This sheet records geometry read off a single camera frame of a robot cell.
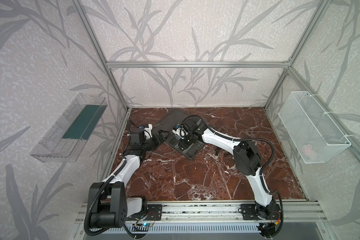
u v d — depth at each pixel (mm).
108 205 407
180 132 825
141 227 722
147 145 726
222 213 752
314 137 625
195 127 751
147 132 708
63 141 635
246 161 547
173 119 1146
